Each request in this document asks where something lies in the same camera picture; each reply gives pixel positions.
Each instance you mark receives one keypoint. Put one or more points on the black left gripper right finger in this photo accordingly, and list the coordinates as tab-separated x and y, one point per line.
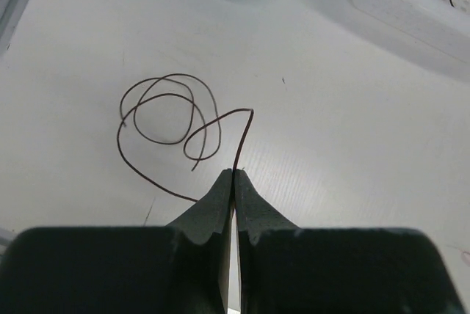
284	268

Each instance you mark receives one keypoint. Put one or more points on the white perforated basket left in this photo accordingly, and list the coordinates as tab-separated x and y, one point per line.
430	34

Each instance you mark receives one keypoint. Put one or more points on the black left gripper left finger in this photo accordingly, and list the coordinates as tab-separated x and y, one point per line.
181	267

